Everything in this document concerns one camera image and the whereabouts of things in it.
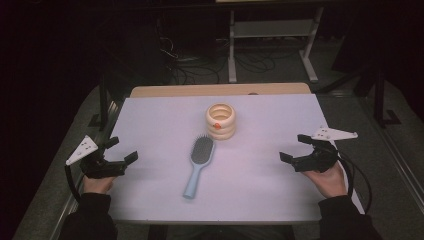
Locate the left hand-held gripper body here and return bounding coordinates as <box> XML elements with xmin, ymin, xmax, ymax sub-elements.
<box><xmin>65</xmin><ymin>134</ymin><xmax>128</xmax><ymax>180</ymax></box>

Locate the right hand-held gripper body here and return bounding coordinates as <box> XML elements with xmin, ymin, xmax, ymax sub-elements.
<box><xmin>292</xmin><ymin>125</ymin><xmax>359</xmax><ymax>174</ymax></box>

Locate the light blue hairbrush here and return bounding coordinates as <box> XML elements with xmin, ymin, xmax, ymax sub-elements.
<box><xmin>182</xmin><ymin>134</ymin><xmax>216</xmax><ymax>200</ymax></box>

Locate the cream ribbed ceramic cup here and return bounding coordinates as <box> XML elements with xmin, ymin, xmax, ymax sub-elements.
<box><xmin>205</xmin><ymin>102</ymin><xmax>237</xmax><ymax>141</ymax></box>

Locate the person's left hand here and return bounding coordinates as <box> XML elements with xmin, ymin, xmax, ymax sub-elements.
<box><xmin>82</xmin><ymin>174</ymin><xmax>116</xmax><ymax>196</ymax></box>

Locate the person's right hand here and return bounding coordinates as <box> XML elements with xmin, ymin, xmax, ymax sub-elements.
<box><xmin>301</xmin><ymin>161</ymin><xmax>349</xmax><ymax>200</ymax></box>

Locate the black metal stand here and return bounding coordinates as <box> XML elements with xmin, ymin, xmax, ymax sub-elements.
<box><xmin>372</xmin><ymin>64</ymin><xmax>402</xmax><ymax>130</ymax></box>
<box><xmin>87</xmin><ymin>71</ymin><xmax>116</xmax><ymax>132</ymax></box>

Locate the white table cover sheet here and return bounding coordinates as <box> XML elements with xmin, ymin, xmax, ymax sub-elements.
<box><xmin>108</xmin><ymin>93</ymin><xmax>365</xmax><ymax>223</ymax></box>

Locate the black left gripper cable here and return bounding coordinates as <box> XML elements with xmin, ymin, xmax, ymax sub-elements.
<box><xmin>63</xmin><ymin>164</ymin><xmax>83</xmax><ymax>203</ymax></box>

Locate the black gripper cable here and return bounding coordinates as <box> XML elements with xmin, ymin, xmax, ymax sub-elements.
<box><xmin>335</xmin><ymin>154</ymin><xmax>373</xmax><ymax>215</ymax></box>
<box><xmin>63</xmin><ymin>164</ymin><xmax>83</xmax><ymax>203</ymax></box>

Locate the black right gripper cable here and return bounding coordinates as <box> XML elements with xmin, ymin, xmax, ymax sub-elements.
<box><xmin>335</xmin><ymin>154</ymin><xmax>373</xmax><ymax>215</ymax></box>

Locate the aluminium frame rail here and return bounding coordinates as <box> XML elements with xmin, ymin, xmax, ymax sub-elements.
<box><xmin>358</xmin><ymin>96</ymin><xmax>424</xmax><ymax>214</ymax></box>
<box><xmin>49</xmin><ymin>99</ymin><xmax>122</xmax><ymax>240</ymax></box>

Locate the tangle of black floor cables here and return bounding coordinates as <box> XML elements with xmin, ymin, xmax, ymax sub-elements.
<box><xmin>155</xmin><ymin>19</ymin><xmax>278</xmax><ymax>85</ymax></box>

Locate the white metal stand frame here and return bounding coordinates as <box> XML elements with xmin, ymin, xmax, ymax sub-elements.
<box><xmin>227</xmin><ymin>6</ymin><xmax>325</xmax><ymax>84</ymax></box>

